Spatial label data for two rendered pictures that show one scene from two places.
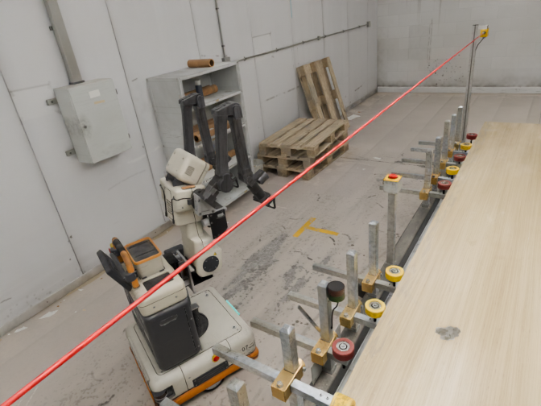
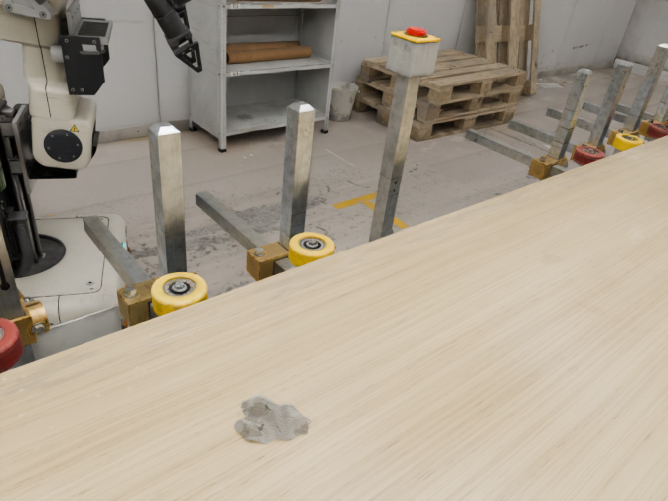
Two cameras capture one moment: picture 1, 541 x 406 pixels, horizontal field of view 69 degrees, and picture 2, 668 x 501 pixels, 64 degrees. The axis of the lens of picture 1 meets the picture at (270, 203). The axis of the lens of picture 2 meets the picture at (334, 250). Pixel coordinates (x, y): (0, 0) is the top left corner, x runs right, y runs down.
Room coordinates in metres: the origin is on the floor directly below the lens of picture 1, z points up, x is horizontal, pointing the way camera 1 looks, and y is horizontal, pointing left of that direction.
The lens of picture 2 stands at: (0.62, -0.69, 1.40)
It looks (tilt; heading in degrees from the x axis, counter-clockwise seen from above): 32 degrees down; 10
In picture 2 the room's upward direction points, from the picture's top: 7 degrees clockwise
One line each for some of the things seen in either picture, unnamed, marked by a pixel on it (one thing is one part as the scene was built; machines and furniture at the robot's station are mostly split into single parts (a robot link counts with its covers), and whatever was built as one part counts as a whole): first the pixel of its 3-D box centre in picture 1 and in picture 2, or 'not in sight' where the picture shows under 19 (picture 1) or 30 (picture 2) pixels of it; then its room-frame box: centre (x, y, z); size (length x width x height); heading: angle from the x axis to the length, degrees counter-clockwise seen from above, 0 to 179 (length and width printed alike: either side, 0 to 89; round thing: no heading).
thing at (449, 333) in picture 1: (448, 331); (271, 416); (1.01, -0.58, 0.91); 0.09 x 0.07 x 0.02; 88
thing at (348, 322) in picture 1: (351, 312); (162, 296); (1.28, -0.28, 0.81); 0.14 x 0.06 x 0.05; 143
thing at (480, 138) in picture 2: (411, 192); (522, 157); (2.32, -0.95, 0.81); 0.43 x 0.03 x 0.04; 53
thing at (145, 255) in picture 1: (144, 257); not in sight; (1.84, 0.73, 0.87); 0.23 x 0.15 x 0.11; 30
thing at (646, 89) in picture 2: (444, 151); (636, 113); (2.70, -1.34, 0.91); 0.04 x 0.04 x 0.48; 53
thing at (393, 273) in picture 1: (394, 279); (309, 267); (1.40, -0.51, 0.85); 0.08 x 0.08 x 0.11
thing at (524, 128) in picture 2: (422, 177); (563, 144); (2.52, -1.10, 0.81); 0.43 x 0.03 x 0.04; 53
